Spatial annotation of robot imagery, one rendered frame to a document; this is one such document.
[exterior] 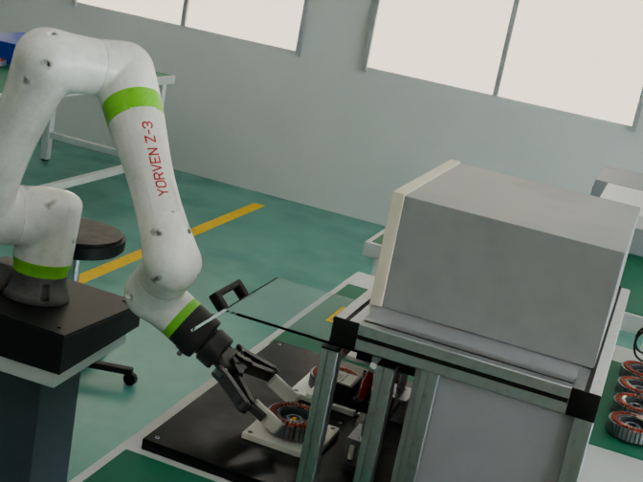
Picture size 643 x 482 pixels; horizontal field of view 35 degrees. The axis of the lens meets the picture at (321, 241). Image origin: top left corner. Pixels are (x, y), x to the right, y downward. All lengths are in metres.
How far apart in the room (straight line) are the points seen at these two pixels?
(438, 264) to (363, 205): 5.17
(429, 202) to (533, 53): 4.86
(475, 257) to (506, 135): 4.90
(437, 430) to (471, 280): 0.25
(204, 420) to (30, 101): 0.70
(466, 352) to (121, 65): 0.88
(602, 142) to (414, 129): 1.18
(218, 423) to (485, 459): 0.58
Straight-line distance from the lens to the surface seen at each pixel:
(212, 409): 2.11
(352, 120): 6.86
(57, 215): 2.30
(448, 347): 1.68
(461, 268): 1.74
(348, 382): 1.97
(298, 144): 7.01
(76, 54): 2.03
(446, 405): 1.71
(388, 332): 1.69
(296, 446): 2.00
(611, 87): 6.51
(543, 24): 6.55
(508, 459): 1.72
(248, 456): 1.96
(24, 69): 2.02
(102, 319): 2.33
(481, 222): 1.72
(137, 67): 2.08
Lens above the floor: 1.69
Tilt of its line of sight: 16 degrees down
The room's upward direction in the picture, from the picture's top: 11 degrees clockwise
